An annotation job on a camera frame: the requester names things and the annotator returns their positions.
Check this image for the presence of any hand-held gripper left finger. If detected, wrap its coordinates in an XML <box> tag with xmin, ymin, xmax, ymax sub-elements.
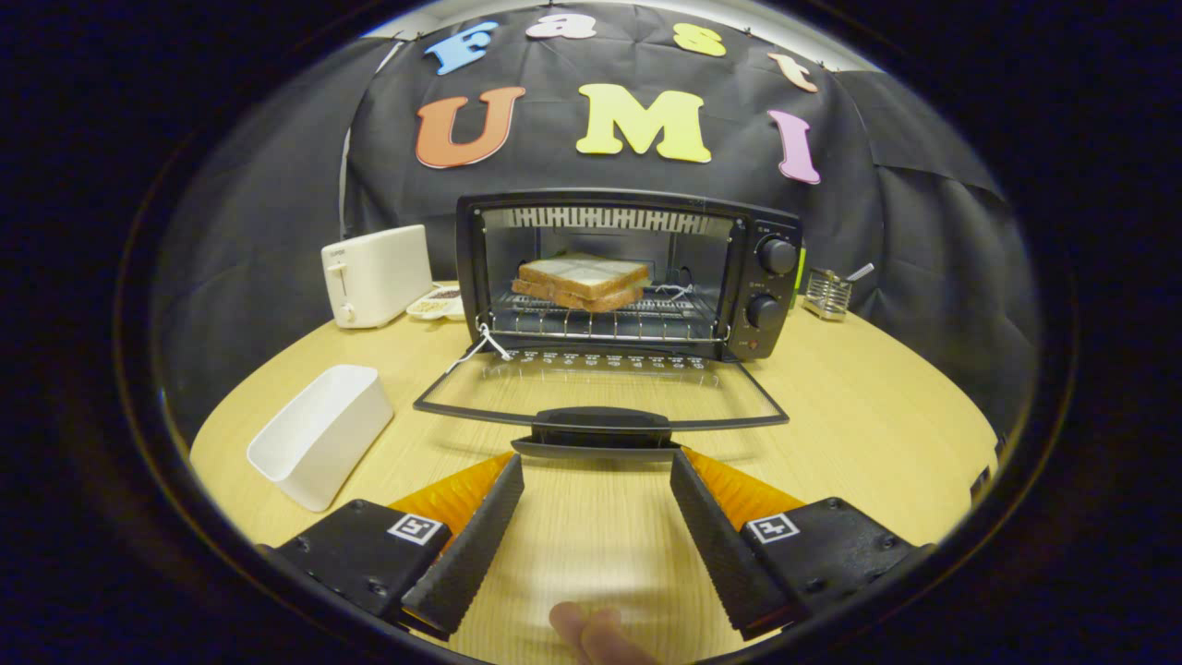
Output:
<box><xmin>259</xmin><ymin>453</ymin><xmax>525</xmax><ymax>640</ymax></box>

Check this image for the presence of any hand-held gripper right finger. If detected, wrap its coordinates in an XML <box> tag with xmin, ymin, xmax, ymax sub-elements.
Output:
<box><xmin>669</xmin><ymin>449</ymin><xmax>934</xmax><ymax>641</ymax></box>

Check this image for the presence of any black toaster oven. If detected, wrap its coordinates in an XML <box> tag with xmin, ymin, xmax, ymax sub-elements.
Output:
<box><xmin>413</xmin><ymin>189</ymin><xmax>804</xmax><ymax>463</ymax></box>

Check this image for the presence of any toasted bread sandwich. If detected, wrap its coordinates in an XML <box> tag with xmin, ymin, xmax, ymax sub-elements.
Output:
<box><xmin>511</xmin><ymin>253</ymin><xmax>652</xmax><ymax>313</ymax></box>

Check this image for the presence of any white pop-up toaster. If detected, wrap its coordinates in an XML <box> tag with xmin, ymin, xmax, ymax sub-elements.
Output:
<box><xmin>320</xmin><ymin>224</ymin><xmax>435</xmax><ymax>330</ymax></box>

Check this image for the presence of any white rectangular plastic container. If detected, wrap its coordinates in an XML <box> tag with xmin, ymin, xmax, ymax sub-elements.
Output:
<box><xmin>246</xmin><ymin>364</ymin><xmax>395</xmax><ymax>514</ymax></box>

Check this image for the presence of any white divided snack dish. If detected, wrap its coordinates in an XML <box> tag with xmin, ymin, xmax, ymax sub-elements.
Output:
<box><xmin>406</xmin><ymin>284</ymin><xmax>464</xmax><ymax>322</ymax></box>

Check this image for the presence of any white string on rack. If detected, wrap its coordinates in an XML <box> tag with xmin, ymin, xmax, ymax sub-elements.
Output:
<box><xmin>448</xmin><ymin>319</ymin><xmax>513</xmax><ymax>375</ymax></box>

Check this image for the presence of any wire mesh utensil basket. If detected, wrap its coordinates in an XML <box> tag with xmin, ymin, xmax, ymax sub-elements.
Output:
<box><xmin>802</xmin><ymin>268</ymin><xmax>852</xmax><ymax>321</ymax></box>

